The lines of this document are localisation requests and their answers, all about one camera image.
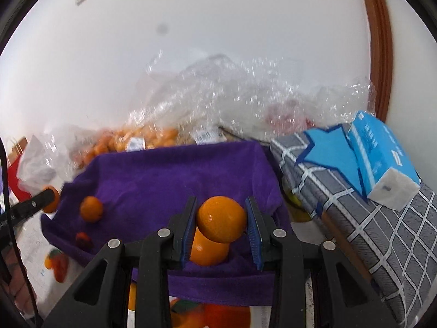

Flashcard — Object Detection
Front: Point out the small red fruit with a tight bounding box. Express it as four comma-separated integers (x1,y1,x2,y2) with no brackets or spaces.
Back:
75,232,92,249

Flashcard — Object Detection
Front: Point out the clear plastic bag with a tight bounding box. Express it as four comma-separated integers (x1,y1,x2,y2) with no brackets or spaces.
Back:
41,125,103,168

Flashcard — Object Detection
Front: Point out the blue tissue pack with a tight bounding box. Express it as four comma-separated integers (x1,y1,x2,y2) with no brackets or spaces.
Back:
346,110,421,210

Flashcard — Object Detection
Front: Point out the white plastic bag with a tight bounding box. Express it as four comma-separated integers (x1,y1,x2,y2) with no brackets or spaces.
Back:
16,135,57,192

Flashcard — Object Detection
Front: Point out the clear bag of red fruit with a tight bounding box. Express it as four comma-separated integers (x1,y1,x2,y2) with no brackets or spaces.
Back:
264,99,316,130

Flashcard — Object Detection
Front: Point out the purple towel covered tray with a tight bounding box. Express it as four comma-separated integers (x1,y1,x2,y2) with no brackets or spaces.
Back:
40,142,292,306

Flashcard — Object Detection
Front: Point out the red paper bag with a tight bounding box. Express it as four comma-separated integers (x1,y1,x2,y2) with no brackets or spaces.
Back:
5,137,31,200

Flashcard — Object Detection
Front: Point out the orange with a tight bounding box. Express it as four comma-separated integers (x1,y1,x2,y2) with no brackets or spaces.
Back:
196,196,248,243
42,185,61,214
80,196,104,223
189,227,231,266

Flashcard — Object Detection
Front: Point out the clear bag of oranges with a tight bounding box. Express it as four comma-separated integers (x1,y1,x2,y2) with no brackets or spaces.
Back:
70,125,226,169

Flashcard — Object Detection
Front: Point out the person's left hand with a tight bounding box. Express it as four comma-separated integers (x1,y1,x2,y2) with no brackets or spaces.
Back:
7,249,36,315

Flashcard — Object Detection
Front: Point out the fruit printed tablecloth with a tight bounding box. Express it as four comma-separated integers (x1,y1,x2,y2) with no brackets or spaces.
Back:
14,191,328,328

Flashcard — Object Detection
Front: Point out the brown wooden door frame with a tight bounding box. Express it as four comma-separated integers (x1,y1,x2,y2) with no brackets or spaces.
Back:
357,0,392,124

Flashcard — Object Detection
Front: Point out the large clear plastic wrap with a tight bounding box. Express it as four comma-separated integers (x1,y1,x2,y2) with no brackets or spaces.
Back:
128,49,376,151

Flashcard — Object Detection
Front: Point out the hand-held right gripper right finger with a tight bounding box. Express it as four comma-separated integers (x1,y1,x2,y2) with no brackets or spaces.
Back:
245,197,398,328

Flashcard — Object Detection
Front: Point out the grey checked folded cloth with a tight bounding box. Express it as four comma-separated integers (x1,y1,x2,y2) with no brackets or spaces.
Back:
270,125,437,328

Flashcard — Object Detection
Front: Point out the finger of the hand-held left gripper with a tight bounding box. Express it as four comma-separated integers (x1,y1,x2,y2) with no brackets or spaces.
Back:
7,189,58,224

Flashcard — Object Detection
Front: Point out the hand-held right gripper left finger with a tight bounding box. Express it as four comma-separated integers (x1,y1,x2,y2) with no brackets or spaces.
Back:
43,196,198,328

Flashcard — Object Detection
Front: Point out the wooden stick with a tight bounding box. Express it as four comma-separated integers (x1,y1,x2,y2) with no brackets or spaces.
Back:
321,210,373,282

